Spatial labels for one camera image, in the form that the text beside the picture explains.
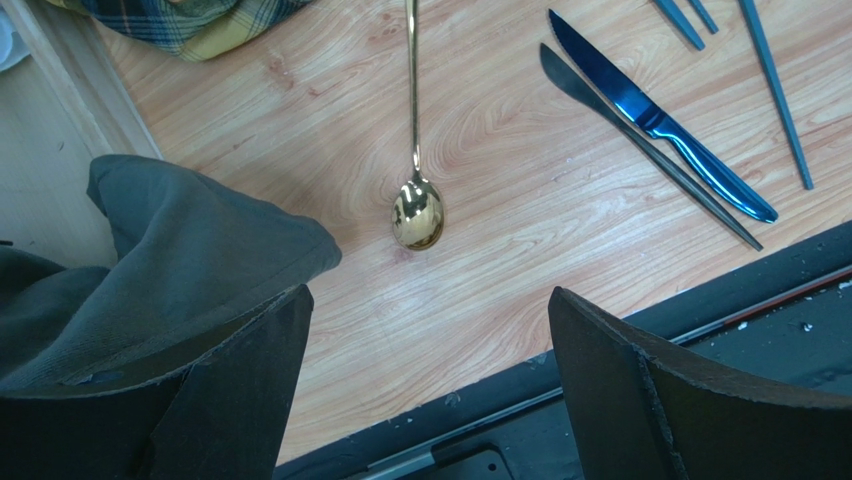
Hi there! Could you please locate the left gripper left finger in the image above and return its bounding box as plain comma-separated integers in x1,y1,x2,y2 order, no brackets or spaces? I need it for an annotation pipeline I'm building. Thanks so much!
1,285,314,479

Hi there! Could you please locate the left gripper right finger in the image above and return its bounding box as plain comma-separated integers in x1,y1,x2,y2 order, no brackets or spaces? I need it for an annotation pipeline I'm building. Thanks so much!
548,287,851,479

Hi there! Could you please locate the blue metal knife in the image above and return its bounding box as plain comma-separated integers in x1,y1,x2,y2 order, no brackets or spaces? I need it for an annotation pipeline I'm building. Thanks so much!
548,9,779,223

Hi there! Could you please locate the grey plastic knife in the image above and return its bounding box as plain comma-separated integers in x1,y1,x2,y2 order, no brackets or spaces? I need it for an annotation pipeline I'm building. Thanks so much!
738,0,814,190

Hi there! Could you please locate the olive green garment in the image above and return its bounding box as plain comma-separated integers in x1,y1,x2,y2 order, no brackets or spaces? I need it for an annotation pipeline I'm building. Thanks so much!
1,155,342,392

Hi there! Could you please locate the gold metal spoon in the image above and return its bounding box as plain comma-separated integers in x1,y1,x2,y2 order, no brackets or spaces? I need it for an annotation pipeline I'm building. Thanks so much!
392,0,445,251

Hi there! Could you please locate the dark grey metal knife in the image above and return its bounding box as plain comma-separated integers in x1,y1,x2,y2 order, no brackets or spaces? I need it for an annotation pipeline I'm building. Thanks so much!
539,43,763,251

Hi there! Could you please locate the wooden clothes rack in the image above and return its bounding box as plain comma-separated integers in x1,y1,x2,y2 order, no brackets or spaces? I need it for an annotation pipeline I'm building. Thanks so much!
1,1,162,267

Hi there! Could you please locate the yellow plaid shirt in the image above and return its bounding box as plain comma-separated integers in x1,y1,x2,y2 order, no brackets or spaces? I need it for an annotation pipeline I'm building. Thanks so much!
52,0,311,63

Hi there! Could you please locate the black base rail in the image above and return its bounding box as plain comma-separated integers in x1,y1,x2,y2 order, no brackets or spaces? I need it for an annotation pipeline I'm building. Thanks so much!
274,223,851,479

